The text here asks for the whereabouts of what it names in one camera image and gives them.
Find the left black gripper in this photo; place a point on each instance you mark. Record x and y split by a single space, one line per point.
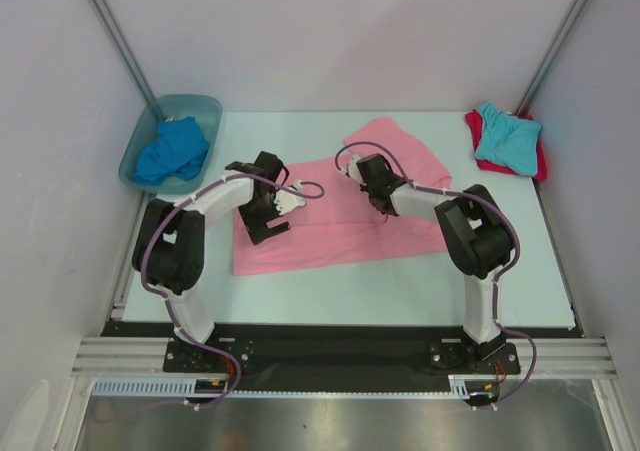
257 228

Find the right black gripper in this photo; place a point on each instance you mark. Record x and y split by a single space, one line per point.
377 201

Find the pink t shirt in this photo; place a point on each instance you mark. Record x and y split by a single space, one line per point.
343 227

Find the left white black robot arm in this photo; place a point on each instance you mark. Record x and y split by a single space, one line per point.
169 252

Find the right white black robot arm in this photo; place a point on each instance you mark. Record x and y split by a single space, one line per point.
479 239

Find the blue crumpled t shirt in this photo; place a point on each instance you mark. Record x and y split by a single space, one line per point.
178 151

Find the teal plastic bin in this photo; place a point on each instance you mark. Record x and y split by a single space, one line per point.
206 110

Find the red folded t shirt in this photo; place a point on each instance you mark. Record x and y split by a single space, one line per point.
475 123

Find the teal folded t shirt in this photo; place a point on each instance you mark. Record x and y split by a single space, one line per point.
508 140

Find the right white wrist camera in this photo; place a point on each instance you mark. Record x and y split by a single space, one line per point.
351 169

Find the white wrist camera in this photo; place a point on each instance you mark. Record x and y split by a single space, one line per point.
351 169
288 199

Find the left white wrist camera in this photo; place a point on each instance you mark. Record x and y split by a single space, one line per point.
288 199

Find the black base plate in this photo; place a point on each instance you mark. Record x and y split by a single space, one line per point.
338 358

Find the front aluminium rail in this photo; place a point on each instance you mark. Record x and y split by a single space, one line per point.
149 357

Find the left slotted cable duct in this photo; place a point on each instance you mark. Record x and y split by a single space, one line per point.
159 387

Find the slotted cable duct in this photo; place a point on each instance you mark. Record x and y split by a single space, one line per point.
476 386
159 387

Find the right slotted cable duct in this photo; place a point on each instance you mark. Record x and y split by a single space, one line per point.
476 386

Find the right aluminium corner post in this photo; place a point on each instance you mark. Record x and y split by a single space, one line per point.
557 44

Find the aluminium corner post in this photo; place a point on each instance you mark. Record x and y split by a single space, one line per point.
113 30
557 44

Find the left aluminium corner post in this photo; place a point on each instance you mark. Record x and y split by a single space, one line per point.
113 30

